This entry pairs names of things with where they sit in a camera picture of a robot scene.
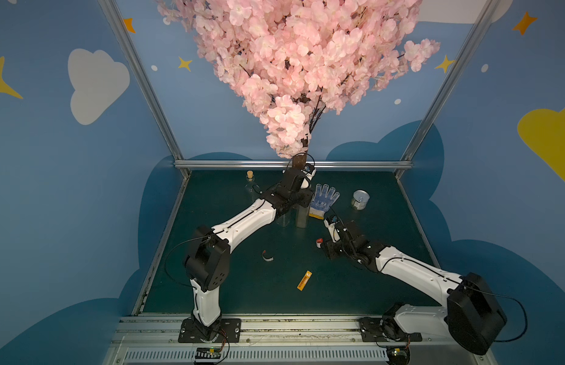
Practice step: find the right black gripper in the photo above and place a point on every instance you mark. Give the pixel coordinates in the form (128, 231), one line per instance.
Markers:
(339, 239)

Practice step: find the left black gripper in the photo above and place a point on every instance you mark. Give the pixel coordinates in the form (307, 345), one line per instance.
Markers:
(294, 174)

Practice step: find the tall clear bottle gold stopper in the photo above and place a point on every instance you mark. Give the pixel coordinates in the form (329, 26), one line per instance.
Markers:
(302, 216)

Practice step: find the clear bottle with black cap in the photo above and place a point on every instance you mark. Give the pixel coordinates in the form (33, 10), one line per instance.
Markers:
(285, 219)

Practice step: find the clear bottle with cork stopper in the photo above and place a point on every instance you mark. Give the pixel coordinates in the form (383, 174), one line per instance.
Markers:
(251, 187)

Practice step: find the orange yellow bottle label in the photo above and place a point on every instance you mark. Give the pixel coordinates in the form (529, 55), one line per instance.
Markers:
(302, 284)

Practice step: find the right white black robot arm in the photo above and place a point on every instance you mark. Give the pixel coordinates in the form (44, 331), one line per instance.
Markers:
(467, 311)

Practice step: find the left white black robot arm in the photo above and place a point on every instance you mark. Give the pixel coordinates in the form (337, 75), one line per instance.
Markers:
(207, 263)

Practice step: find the blue dotted white work glove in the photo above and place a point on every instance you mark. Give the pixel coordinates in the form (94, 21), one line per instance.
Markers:
(324, 198)

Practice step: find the small metal tin can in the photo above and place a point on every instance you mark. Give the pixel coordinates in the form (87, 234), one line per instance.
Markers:
(360, 199)

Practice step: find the right small circuit board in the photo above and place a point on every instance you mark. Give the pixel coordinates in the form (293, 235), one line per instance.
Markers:
(398, 356)

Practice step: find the small circuit board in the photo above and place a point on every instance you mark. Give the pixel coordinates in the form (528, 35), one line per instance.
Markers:
(398, 356)
(207, 355)

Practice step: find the pink cherry blossom tree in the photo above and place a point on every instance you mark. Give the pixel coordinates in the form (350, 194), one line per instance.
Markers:
(293, 61)

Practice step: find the left small circuit board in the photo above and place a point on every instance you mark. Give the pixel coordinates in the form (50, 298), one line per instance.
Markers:
(207, 355)

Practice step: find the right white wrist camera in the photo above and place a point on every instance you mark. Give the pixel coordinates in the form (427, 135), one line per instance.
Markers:
(330, 224)

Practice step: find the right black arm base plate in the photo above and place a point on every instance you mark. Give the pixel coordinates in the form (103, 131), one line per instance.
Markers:
(384, 329)

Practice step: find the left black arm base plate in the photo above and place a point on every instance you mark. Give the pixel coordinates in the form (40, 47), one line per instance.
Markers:
(222, 330)

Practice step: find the aluminium front rail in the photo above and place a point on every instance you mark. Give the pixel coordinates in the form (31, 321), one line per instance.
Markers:
(294, 339)

